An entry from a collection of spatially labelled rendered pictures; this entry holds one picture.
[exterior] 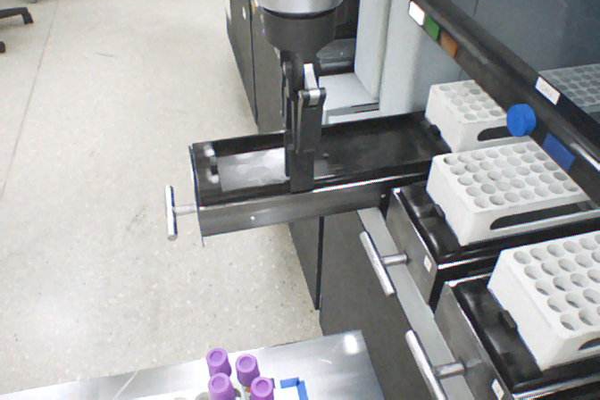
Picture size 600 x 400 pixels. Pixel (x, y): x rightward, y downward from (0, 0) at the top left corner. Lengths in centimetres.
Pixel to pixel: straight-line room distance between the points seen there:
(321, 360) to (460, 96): 43
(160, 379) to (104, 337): 106
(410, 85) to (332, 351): 45
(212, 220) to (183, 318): 89
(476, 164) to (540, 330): 21
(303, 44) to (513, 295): 31
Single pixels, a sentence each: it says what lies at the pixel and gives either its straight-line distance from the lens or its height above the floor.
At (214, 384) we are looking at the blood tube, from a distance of 35.
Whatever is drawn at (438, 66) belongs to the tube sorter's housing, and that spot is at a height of 88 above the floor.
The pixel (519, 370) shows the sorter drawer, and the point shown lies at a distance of 53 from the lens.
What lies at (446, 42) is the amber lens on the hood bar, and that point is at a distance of 63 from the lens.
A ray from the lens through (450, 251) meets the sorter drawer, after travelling 59.
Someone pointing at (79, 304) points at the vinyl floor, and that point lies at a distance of 164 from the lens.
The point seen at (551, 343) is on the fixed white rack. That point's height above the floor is 85.
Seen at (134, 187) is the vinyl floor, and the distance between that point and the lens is 195.
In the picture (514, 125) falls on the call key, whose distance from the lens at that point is 51.
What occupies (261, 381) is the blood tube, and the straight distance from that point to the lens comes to 35.
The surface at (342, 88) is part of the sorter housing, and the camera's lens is 99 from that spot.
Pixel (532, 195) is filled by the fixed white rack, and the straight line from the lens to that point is 62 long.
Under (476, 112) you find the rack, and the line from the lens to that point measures 73.
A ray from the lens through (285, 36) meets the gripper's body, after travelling 51.
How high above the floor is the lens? 125
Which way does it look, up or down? 41 degrees down
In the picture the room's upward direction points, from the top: straight up
